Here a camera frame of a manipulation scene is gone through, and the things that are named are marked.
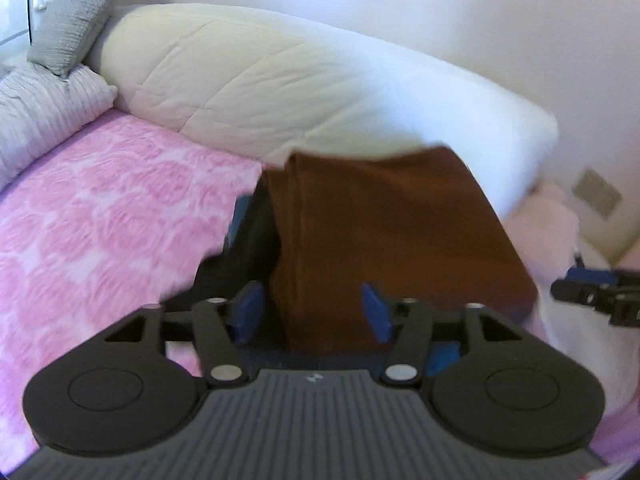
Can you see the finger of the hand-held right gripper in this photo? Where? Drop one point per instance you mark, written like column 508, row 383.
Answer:
column 590, row 276

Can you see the grey checked cushion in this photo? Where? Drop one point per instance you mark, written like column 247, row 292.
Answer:
column 70, row 15

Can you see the white wardrobe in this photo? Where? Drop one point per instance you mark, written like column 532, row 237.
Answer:
column 12, row 5

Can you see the brown knit garment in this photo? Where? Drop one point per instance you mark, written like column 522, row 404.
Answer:
column 390, row 240

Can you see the wall outlet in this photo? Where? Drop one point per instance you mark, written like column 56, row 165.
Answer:
column 597, row 192

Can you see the lilac striped bolster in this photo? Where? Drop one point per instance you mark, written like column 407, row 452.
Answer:
column 45, row 110

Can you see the stack of folded dark clothes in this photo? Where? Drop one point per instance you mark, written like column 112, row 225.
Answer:
column 239, row 220

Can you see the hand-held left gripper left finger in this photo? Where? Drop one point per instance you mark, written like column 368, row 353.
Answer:
column 247, row 310

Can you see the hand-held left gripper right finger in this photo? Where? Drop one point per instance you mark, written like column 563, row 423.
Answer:
column 377, row 315

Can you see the white quilted pillow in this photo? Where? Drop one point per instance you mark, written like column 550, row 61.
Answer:
column 250, row 75

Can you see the pink floral bedsheet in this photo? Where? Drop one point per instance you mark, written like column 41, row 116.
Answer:
column 100, row 220

